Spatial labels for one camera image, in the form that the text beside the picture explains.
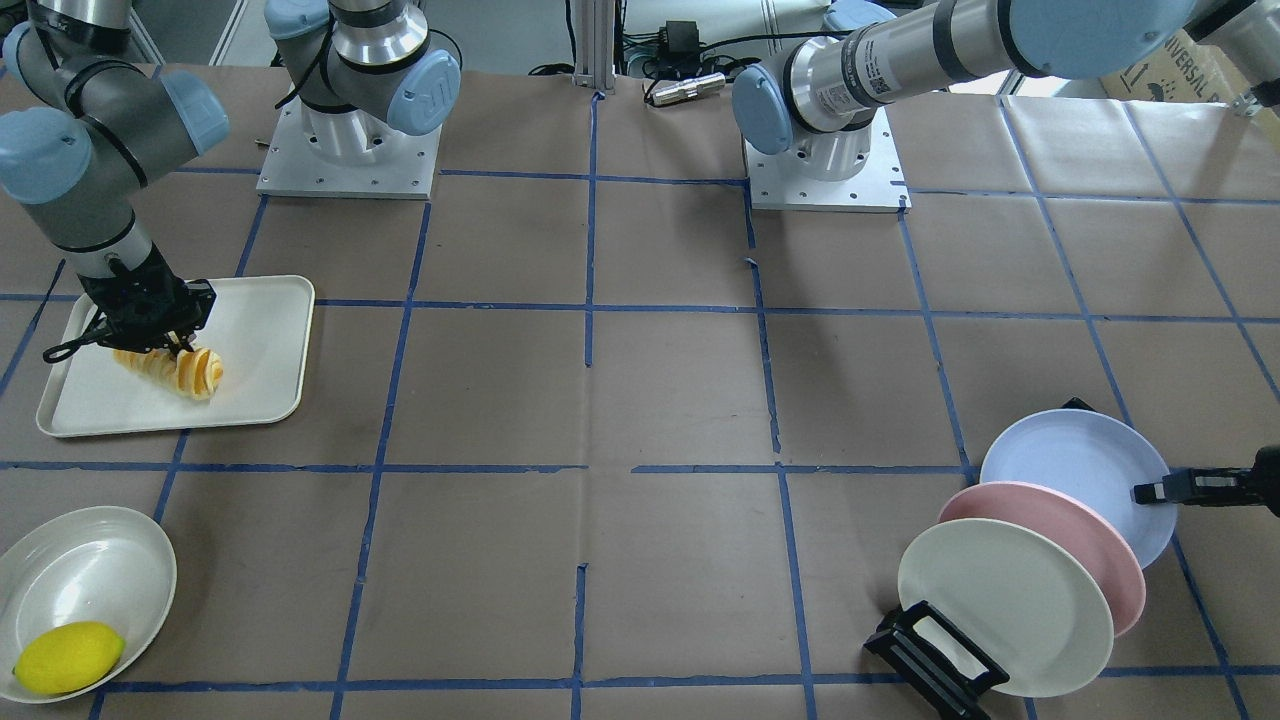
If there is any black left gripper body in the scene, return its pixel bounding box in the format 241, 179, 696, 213
1251, 445, 1280, 518

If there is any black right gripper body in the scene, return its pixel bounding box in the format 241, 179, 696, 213
79, 247, 218, 351

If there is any spiral orange bread roll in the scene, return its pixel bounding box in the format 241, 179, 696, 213
111, 347, 224, 401

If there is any blue plate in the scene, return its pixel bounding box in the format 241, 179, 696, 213
979, 409, 1178, 568

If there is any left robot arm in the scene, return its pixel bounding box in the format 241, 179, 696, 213
730, 1, 1277, 478

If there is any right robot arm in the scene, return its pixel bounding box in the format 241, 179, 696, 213
3, 1, 462, 364

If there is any pink plate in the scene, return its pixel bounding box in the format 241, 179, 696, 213
937, 480, 1148, 637

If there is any cream plate in rack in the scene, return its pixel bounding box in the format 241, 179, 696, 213
897, 518, 1114, 698

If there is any cream round plate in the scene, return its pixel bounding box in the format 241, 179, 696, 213
1, 506, 178, 705

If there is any black plate rack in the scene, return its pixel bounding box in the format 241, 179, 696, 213
863, 397, 1101, 720

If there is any white rectangular tray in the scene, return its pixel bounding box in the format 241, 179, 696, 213
36, 275, 315, 438

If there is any yellow lemon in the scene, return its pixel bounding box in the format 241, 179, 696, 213
13, 621, 125, 696

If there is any brown paper table cover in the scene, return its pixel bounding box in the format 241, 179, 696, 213
3, 67, 1277, 719

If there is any silver cylinder tool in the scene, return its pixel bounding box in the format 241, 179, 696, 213
646, 72, 728, 108

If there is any black power brick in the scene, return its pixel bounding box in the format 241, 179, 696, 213
658, 20, 701, 64

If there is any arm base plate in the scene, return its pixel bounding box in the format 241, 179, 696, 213
256, 99, 442, 201
742, 110, 913, 213

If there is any aluminium frame post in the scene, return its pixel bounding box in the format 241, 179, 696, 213
570, 0, 621, 96

